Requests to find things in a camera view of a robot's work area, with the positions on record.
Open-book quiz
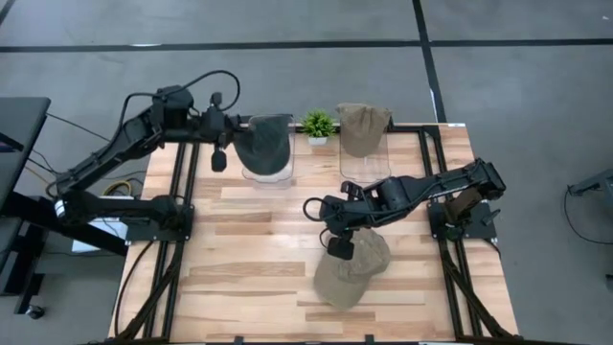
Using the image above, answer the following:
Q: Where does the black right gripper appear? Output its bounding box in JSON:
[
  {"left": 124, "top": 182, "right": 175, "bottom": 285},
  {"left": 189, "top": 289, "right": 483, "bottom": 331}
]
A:
[{"left": 319, "top": 180, "right": 379, "bottom": 236}]

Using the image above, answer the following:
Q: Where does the dark baseball cap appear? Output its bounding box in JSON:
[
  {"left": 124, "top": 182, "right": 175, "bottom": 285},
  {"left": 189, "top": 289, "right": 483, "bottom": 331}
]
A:
[{"left": 233, "top": 113, "right": 294, "bottom": 177}]

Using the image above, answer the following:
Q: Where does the beige baseball cap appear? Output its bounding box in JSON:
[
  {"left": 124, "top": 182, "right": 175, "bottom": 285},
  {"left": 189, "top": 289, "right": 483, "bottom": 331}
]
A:
[
  {"left": 313, "top": 227, "right": 392, "bottom": 311},
  {"left": 334, "top": 102, "right": 394, "bottom": 159}
]

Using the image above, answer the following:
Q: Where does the clear plastic hat stand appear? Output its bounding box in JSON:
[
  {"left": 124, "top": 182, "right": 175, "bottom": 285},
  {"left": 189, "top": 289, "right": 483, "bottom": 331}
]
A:
[
  {"left": 338, "top": 126, "right": 392, "bottom": 184},
  {"left": 240, "top": 113, "right": 297, "bottom": 185}
]

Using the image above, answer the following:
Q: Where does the small potted green plant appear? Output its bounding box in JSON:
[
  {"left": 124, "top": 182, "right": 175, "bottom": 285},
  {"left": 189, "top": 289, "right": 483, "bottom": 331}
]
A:
[{"left": 300, "top": 108, "right": 338, "bottom": 147}]

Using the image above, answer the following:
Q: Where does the white box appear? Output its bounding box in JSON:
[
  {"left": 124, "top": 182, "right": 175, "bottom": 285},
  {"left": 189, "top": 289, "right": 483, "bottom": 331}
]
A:
[{"left": 71, "top": 194, "right": 135, "bottom": 254}]

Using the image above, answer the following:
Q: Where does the black desk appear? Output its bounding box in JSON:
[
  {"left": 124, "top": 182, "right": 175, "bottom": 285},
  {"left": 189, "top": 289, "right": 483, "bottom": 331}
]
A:
[{"left": 0, "top": 97, "right": 129, "bottom": 317}]

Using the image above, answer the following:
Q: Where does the grey equipment stand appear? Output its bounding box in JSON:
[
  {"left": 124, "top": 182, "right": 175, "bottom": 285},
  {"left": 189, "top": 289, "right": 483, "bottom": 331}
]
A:
[{"left": 567, "top": 167, "right": 613, "bottom": 198}]

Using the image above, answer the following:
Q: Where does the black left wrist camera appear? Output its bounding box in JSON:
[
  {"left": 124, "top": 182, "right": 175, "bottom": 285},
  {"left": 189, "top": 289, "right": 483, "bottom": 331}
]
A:
[{"left": 211, "top": 147, "right": 228, "bottom": 173}]

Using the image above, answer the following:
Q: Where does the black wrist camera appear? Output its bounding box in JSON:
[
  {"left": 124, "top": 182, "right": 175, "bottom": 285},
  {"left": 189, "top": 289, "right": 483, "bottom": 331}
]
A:
[
  {"left": 327, "top": 236, "right": 356, "bottom": 262},
  {"left": 211, "top": 147, "right": 228, "bottom": 173}
]

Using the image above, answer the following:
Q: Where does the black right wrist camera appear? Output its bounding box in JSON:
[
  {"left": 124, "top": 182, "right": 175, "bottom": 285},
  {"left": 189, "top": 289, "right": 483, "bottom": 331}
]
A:
[{"left": 327, "top": 236, "right": 356, "bottom": 262}]

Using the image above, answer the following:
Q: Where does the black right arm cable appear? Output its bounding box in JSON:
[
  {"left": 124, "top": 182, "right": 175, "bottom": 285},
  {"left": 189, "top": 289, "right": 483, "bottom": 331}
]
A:
[{"left": 302, "top": 196, "right": 329, "bottom": 224}]

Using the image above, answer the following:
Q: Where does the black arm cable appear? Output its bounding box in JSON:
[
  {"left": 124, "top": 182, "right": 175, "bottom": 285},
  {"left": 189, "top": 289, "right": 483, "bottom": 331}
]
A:
[
  {"left": 117, "top": 91, "right": 160, "bottom": 133},
  {"left": 302, "top": 196, "right": 329, "bottom": 224},
  {"left": 160, "top": 69, "right": 241, "bottom": 114}
]

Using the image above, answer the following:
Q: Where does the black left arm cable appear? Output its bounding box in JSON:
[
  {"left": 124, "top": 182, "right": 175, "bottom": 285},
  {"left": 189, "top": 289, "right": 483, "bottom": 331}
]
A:
[
  {"left": 117, "top": 91, "right": 160, "bottom": 133},
  {"left": 160, "top": 69, "right": 241, "bottom": 114}
]

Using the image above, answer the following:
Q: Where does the black aluminium table frame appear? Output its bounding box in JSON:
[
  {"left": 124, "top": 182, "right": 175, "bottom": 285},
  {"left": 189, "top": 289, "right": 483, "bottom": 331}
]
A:
[{"left": 114, "top": 122, "right": 523, "bottom": 345}]

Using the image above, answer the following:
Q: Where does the yellow cable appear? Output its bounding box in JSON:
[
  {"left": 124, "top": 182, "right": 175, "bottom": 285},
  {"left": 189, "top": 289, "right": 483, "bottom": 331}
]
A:
[{"left": 102, "top": 178, "right": 133, "bottom": 197}]

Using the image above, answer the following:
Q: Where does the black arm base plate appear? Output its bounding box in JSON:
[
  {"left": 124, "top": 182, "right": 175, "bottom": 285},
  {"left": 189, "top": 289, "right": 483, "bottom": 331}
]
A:
[
  {"left": 427, "top": 199, "right": 499, "bottom": 241},
  {"left": 125, "top": 203, "right": 196, "bottom": 243}
]

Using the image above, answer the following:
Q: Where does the thin black floor cable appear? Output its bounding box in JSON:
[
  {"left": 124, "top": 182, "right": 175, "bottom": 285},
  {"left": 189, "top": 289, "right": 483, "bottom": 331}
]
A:
[
  {"left": 563, "top": 187, "right": 613, "bottom": 246},
  {"left": 46, "top": 112, "right": 112, "bottom": 144}
]

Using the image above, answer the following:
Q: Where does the black power cable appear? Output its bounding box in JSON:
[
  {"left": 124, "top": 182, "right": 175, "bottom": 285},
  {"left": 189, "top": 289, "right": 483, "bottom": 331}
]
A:
[{"left": 113, "top": 239, "right": 157, "bottom": 327}]

